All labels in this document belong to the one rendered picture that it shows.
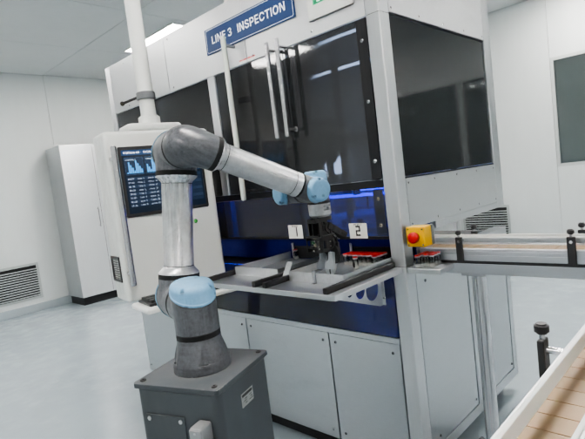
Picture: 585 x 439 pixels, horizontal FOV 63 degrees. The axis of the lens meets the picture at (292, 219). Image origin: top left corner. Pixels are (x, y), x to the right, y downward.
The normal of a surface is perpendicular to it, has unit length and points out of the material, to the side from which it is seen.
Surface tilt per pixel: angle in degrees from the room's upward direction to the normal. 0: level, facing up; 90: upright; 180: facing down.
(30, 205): 90
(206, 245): 90
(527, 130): 90
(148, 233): 90
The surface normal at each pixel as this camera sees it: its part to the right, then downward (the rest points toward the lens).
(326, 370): -0.69, 0.15
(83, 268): 0.72, -0.03
